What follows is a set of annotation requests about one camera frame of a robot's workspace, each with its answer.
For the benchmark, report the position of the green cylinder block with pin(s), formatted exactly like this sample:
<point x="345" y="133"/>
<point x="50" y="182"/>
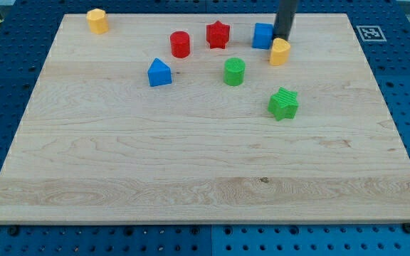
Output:
<point x="234" y="70"/>

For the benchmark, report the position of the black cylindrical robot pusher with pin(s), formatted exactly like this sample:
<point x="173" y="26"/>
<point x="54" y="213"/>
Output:
<point x="284" y="18"/>

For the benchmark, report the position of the yellow hexagon block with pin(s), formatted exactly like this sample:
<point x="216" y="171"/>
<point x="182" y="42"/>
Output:
<point x="97" y="21"/>

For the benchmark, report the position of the green star block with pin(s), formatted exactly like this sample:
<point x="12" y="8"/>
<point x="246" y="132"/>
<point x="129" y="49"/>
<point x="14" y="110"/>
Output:
<point x="283" y="104"/>

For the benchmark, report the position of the blue cube block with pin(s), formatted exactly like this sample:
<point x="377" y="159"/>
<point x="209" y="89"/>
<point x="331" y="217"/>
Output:
<point x="262" y="36"/>

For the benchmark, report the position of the white fiducial marker tag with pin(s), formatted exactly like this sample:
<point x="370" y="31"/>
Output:
<point x="371" y="33"/>

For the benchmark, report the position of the blue triangle block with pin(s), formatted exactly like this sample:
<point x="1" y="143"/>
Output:
<point x="159" y="73"/>

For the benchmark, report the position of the red cylinder block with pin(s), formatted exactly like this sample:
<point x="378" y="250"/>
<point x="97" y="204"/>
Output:
<point x="180" y="44"/>

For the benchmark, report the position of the red star block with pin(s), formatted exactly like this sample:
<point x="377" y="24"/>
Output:
<point x="217" y="34"/>

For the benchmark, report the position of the yellow heart block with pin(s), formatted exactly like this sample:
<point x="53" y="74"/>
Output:
<point x="279" y="52"/>

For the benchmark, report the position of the wooden board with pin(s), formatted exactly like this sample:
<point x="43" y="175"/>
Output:
<point x="98" y="146"/>

